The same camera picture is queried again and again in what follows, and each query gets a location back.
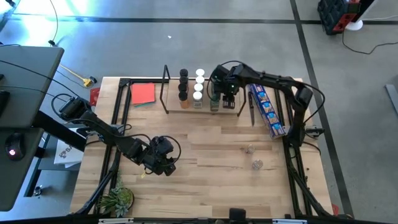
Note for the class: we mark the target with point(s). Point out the black computer mouse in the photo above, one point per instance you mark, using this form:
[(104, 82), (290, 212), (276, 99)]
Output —
[(15, 146)]

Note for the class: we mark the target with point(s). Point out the black red tool crate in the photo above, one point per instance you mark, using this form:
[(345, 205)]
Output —
[(334, 14)]

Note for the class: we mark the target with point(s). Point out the wooden shelf riser black legs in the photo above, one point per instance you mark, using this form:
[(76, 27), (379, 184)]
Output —
[(174, 105)]

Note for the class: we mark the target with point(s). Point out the orange spice jar SPICES 5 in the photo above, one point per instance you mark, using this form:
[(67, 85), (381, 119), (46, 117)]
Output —
[(183, 80)]

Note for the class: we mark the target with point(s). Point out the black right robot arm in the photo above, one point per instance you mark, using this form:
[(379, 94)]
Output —
[(273, 81)]

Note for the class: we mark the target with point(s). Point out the succulent plant in black pot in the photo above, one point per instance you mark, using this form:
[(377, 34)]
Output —
[(119, 199)]

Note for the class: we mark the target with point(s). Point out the orange spice jar SPICES 3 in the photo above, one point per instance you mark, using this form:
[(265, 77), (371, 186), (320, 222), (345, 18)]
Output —
[(184, 101)]

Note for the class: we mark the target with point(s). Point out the red folder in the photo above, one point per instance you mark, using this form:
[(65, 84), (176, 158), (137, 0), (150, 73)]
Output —
[(143, 93)]

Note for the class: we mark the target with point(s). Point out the green lid herb jar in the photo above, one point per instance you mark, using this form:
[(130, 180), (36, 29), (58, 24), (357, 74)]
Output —
[(214, 105)]

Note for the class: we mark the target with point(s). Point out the grey desk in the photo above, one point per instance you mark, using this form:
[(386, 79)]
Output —
[(28, 81)]

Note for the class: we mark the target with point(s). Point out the green folder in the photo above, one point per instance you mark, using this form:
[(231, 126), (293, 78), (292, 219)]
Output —
[(146, 106)]

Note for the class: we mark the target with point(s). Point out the white paper with logo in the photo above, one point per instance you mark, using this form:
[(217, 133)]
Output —
[(66, 154)]

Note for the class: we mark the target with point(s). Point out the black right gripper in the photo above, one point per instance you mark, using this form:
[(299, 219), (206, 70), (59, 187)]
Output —
[(227, 81)]

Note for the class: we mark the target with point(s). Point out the small glass jar cork lid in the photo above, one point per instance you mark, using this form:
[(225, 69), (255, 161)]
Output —
[(257, 164), (250, 149)]

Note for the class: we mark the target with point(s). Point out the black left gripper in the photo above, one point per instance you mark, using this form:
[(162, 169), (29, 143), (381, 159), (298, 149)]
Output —
[(158, 161)]

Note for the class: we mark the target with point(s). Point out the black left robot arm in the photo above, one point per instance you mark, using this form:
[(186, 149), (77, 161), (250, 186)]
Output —
[(102, 130)]

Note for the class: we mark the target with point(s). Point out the white fan stand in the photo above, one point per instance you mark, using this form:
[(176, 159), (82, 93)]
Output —
[(354, 24)]

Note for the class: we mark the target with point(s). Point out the black box device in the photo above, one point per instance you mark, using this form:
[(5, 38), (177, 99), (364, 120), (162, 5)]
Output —
[(237, 215)]

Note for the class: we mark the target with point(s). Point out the red corner bracket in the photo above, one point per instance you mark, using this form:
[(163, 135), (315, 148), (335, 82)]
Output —
[(335, 209), (94, 96)]

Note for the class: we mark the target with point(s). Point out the blue plastic wrap box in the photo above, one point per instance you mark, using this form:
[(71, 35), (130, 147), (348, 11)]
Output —
[(267, 112)]

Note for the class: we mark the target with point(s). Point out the black metal rig frame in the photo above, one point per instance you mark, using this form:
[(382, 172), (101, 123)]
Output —
[(123, 82)]

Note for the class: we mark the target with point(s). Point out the desk caster wheel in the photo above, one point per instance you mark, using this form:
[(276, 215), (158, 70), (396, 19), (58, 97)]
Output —
[(37, 190)]

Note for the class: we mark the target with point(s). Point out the silver bracket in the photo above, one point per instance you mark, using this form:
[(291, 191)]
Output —
[(115, 221), (289, 221)]

